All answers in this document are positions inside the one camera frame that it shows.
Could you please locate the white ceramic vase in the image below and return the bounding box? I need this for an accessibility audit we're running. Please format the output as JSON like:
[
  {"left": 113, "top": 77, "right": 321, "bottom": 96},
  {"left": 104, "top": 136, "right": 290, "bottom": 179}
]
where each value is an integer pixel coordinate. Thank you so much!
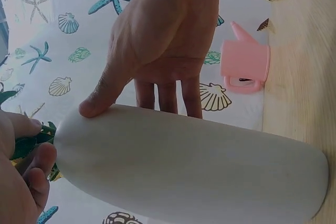
[{"left": 54, "top": 104, "right": 330, "bottom": 223}]

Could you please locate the pink toy watering can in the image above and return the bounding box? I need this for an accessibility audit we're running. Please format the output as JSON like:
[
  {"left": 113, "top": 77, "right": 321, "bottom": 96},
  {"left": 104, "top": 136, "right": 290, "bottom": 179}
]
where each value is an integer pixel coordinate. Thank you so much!
[{"left": 220, "top": 21, "right": 271, "bottom": 95}]

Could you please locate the person's right hand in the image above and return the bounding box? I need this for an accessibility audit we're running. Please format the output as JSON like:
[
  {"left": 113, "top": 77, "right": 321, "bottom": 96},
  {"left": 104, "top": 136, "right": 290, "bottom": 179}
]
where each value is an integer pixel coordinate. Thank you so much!
[{"left": 78, "top": 0, "right": 232, "bottom": 120}]

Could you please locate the person's left hand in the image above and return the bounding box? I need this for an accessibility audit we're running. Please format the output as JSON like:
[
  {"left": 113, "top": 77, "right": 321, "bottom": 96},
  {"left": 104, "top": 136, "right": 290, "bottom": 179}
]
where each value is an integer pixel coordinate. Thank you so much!
[{"left": 0, "top": 110, "right": 58, "bottom": 224}]

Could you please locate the green leafy plant sprig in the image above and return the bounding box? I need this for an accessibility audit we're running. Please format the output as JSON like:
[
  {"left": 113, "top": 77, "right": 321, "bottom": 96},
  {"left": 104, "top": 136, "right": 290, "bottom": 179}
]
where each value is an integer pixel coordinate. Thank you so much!
[{"left": 0, "top": 90, "right": 61, "bottom": 183}]

